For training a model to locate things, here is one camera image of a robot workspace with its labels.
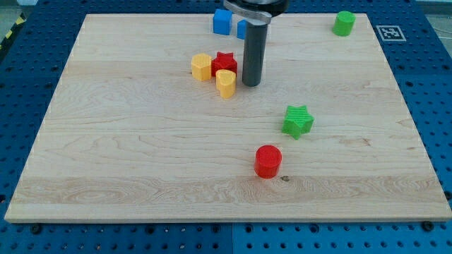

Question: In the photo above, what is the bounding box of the wooden board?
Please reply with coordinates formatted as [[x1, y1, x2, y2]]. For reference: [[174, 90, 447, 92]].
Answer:
[[5, 13, 451, 224]]

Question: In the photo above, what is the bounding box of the green cylinder block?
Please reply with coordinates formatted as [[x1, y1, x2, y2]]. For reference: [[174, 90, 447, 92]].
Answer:
[[332, 11, 356, 37]]

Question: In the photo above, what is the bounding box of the yellow heart block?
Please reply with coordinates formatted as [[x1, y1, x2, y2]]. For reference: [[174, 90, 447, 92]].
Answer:
[[215, 69, 237, 99]]

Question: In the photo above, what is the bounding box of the red cylinder block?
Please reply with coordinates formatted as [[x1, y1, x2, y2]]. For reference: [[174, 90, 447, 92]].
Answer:
[[254, 145, 283, 179]]

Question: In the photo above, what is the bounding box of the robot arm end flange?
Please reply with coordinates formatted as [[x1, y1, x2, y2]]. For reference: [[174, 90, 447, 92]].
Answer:
[[223, 0, 290, 25]]

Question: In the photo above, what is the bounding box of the yellow hexagon block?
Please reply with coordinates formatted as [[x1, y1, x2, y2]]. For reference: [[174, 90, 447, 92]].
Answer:
[[191, 53, 212, 81]]

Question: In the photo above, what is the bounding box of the red star block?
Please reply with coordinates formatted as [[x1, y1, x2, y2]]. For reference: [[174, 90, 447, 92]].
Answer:
[[211, 52, 237, 77]]

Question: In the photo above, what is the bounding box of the green star block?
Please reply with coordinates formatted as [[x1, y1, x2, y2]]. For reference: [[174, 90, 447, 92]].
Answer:
[[281, 105, 314, 140]]

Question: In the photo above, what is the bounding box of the fiducial marker tag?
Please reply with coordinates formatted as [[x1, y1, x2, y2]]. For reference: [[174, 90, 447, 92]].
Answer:
[[376, 25, 406, 42]]

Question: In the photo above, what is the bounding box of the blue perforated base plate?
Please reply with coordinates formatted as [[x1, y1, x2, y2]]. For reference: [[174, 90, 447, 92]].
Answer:
[[1, 1, 451, 253]]

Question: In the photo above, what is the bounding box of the blue cube block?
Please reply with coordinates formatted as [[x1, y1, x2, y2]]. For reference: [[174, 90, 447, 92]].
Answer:
[[213, 9, 232, 35]]

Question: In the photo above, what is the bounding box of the blue block behind rod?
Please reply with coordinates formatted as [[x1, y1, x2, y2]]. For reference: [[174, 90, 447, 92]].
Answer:
[[237, 20, 246, 40]]

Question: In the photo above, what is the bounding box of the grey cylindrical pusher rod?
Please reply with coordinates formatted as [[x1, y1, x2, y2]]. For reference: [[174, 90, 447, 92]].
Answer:
[[242, 21, 268, 87]]

